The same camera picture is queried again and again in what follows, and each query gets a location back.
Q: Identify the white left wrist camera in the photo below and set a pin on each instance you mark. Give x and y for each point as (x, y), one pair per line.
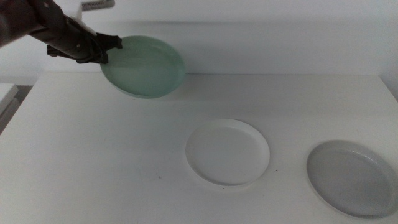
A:
(85, 23)

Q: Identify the white shallow bowl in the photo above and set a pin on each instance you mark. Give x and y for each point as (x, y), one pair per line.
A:
(228, 152)

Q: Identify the pale green shallow bowl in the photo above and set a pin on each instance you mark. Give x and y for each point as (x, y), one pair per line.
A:
(146, 68)

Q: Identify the grey shallow bowl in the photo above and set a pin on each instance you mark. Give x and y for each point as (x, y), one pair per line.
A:
(351, 182)

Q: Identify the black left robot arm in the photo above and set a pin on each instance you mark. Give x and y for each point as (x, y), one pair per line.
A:
(21, 18)

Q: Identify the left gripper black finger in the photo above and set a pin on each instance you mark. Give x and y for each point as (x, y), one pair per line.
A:
(98, 59)
(110, 42)

